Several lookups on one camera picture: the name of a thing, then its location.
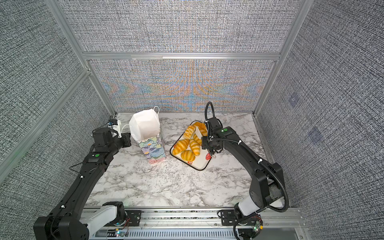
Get white silver serving tongs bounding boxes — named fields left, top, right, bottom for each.
left=195, top=126, right=216, bottom=159

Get floral white paper bag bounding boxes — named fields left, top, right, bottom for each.
left=121, top=106, right=166, bottom=165

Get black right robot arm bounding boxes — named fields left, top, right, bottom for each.
left=203, top=127, right=290, bottom=219

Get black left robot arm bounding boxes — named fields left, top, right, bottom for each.
left=33, top=128, right=132, bottom=240

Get long fake bread right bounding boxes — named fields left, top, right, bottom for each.
left=193, top=122, right=208, bottom=136

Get fake croissant upper centre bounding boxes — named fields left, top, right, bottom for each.
left=193, top=134, right=202, bottom=146

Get fake croissant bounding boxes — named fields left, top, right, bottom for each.
left=172, top=139, right=190, bottom=155
left=193, top=134, right=202, bottom=146
left=183, top=125, right=196, bottom=140
left=190, top=140, right=201, bottom=156
left=181, top=150, right=196, bottom=162

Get fake croissant top left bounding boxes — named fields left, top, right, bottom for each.
left=183, top=125, right=196, bottom=140

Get fake croissant front left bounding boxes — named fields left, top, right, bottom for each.
left=181, top=150, right=196, bottom=162

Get white tray black rim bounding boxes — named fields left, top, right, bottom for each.
left=170, top=121, right=212, bottom=171

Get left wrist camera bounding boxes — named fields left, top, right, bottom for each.
left=108, top=119, right=122, bottom=138

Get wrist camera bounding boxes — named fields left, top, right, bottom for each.
left=207, top=117, right=223, bottom=136
left=108, top=119, right=122, bottom=138

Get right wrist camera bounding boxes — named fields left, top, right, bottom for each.
left=207, top=117, right=223, bottom=136

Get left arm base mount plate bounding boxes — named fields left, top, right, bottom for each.
left=118, top=210, right=142, bottom=229

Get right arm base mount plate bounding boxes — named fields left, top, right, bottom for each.
left=217, top=210, right=263, bottom=227

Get aluminium front rail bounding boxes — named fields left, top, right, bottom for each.
left=90, top=207, right=311, bottom=240

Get aluminium enclosure frame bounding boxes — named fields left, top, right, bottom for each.
left=0, top=0, right=314, bottom=211

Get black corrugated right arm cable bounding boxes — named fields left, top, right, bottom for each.
left=204, top=101, right=290, bottom=213

